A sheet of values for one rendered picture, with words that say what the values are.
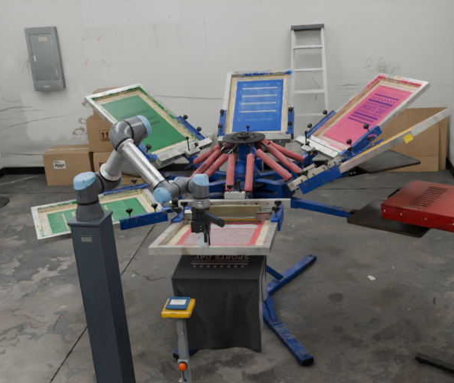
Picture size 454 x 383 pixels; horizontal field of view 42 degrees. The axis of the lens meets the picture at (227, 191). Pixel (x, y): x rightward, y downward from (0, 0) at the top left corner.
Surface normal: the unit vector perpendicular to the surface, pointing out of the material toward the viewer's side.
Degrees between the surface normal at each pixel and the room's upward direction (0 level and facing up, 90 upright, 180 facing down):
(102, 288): 90
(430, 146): 78
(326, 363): 0
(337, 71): 90
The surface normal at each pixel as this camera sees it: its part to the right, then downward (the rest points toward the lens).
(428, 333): -0.07, -0.94
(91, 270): -0.21, 0.35
